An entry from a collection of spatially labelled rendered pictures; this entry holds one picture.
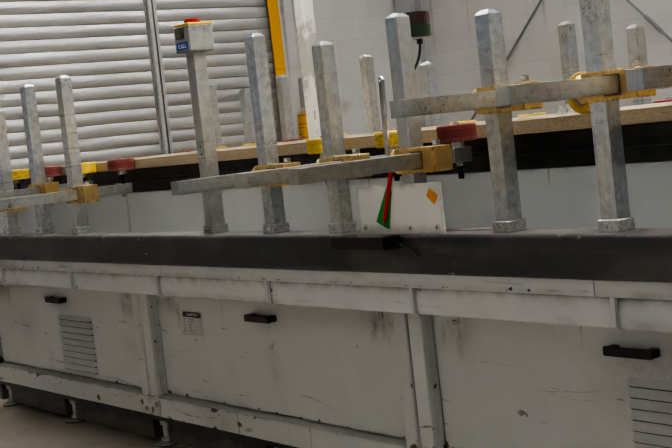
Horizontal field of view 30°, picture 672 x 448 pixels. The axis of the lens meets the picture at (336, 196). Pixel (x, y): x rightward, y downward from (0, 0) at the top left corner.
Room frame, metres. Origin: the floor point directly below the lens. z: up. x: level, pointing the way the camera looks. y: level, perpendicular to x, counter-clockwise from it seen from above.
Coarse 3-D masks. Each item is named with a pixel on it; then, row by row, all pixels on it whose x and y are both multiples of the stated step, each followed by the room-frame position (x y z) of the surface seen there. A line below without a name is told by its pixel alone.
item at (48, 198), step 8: (120, 184) 3.72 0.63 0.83; (128, 184) 3.73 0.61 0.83; (56, 192) 3.59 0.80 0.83; (64, 192) 3.61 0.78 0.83; (72, 192) 3.62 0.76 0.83; (104, 192) 3.69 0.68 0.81; (112, 192) 3.70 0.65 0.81; (120, 192) 3.72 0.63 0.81; (128, 192) 3.73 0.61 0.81; (0, 200) 3.49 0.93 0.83; (8, 200) 3.50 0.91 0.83; (16, 200) 3.52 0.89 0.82; (24, 200) 3.53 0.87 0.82; (32, 200) 3.55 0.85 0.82; (40, 200) 3.56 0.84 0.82; (48, 200) 3.58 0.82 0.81; (56, 200) 3.59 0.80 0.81; (64, 200) 3.61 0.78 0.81; (72, 200) 3.62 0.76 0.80; (0, 208) 3.49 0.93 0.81; (8, 208) 3.50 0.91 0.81
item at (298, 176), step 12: (396, 156) 2.41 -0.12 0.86; (408, 156) 2.43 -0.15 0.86; (420, 156) 2.45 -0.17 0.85; (456, 156) 2.50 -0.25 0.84; (468, 156) 2.52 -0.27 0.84; (300, 168) 2.27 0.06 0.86; (312, 168) 2.28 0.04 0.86; (324, 168) 2.30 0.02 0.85; (336, 168) 2.32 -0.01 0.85; (348, 168) 2.33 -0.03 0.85; (360, 168) 2.35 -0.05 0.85; (372, 168) 2.37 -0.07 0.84; (384, 168) 2.39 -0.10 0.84; (396, 168) 2.41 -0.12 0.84; (408, 168) 2.42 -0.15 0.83; (300, 180) 2.27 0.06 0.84; (312, 180) 2.28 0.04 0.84; (324, 180) 2.30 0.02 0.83
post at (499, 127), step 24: (480, 24) 2.30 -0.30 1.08; (480, 48) 2.30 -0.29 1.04; (504, 48) 2.30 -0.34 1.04; (480, 72) 2.31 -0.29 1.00; (504, 72) 2.30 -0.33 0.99; (504, 120) 2.29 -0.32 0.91; (504, 144) 2.29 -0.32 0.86; (504, 168) 2.28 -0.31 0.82; (504, 192) 2.29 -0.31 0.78; (504, 216) 2.29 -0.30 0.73
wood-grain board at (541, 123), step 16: (576, 112) 2.96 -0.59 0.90; (624, 112) 2.30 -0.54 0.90; (640, 112) 2.27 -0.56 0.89; (656, 112) 2.24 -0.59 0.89; (432, 128) 2.95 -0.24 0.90; (480, 128) 2.59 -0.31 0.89; (528, 128) 2.49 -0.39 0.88; (544, 128) 2.45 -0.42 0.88; (560, 128) 2.42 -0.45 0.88; (576, 128) 2.39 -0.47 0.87; (288, 144) 3.13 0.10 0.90; (304, 144) 3.08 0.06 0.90; (352, 144) 2.93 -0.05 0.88; (368, 144) 2.88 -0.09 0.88; (144, 160) 3.71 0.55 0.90; (160, 160) 3.64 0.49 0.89; (176, 160) 3.57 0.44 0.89; (192, 160) 3.50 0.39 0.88; (224, 160) 3.37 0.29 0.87
